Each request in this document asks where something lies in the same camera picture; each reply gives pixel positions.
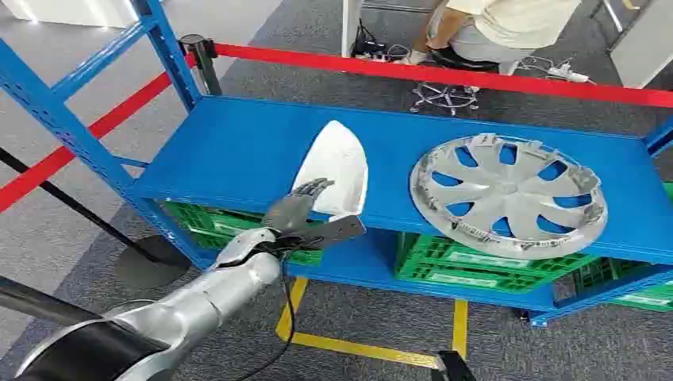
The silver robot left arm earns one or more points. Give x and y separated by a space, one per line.
210 300

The black stanchion with round base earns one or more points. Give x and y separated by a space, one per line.
152 263

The blue metal shelf rack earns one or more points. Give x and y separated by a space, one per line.
236 147

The white plastic car cover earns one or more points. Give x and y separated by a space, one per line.
336 158

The white panel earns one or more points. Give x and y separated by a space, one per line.
646 42

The person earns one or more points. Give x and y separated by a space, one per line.
515 21

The silver wheel hubcap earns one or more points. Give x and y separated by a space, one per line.
507 192

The black stool with chrome base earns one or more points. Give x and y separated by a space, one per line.
462 58

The green plastic crate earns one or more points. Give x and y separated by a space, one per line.
646 297
221 226
473 268

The red barrier belt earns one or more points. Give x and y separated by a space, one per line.
420 73
121 113

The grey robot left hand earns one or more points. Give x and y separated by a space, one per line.
289 210

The yellow floor tape strip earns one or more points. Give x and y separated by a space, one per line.
292 310
460 328
363 349

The white power strip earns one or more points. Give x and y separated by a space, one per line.
568 72

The white table leg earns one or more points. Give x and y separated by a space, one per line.
351 26

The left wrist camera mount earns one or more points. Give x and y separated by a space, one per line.
336 231

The black stanchion post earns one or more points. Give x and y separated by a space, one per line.
202 63

